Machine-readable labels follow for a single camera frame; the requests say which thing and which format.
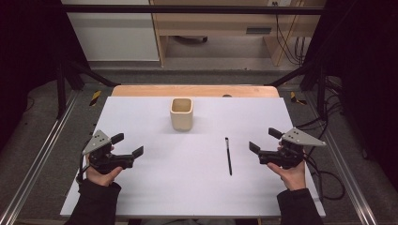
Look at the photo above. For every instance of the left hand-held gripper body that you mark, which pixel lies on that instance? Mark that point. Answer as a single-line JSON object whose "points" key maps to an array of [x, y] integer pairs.
{"points": [[103, 161]]}

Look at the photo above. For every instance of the person's left hand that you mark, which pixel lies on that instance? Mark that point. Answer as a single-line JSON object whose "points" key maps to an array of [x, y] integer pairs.
{"points": [[103, 178]]}

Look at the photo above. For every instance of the aluminium rail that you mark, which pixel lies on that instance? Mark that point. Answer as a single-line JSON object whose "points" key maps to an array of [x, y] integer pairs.
{"points": [[40, 153], [347, 175]]}

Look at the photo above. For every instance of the black curtain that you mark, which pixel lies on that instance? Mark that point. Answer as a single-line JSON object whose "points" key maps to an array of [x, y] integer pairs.
{"points": [[28, 47], [366, 62]]}

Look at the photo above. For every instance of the white cabinet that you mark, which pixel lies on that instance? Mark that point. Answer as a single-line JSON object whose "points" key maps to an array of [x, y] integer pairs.
{"points": [[115, 37]]}

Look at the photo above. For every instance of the black metal stand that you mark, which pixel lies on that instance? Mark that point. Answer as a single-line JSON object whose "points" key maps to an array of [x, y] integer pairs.
{"points": [[61, 90], [320, 90]]}

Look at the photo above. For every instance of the light wooden desk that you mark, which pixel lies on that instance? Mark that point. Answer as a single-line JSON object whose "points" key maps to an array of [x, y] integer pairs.
{"points": [[219, 23]]}

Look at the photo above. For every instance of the cream ceramic cup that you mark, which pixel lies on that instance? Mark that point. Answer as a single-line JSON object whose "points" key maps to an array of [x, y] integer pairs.
{"points": [[181, 120]]}

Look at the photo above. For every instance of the white table sheet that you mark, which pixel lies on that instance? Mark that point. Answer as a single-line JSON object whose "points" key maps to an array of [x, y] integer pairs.
{"points": [[187, 190]]}

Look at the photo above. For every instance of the black makeup brush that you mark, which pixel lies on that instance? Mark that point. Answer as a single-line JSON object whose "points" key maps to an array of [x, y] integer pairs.
{"points": [[228, 156]]}

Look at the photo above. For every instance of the person's right hand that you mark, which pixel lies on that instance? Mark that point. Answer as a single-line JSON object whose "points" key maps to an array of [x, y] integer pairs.
{"points": [[294, 178]]}

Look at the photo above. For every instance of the white power outlet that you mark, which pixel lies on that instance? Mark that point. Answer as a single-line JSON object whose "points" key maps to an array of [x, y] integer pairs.
{"points": [[280, 2]]}

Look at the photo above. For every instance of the black horizontal bar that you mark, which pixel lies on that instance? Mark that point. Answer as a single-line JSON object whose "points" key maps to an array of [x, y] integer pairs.
{"points": [[187, 9]]}

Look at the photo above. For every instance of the yellow black tape strip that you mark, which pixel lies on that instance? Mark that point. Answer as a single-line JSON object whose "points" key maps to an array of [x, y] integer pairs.
{"points": [[295, 98], [95, 98]]}

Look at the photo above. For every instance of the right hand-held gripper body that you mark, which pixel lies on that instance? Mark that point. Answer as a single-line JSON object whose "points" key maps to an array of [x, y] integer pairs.
{"points": [[286, 157]]}

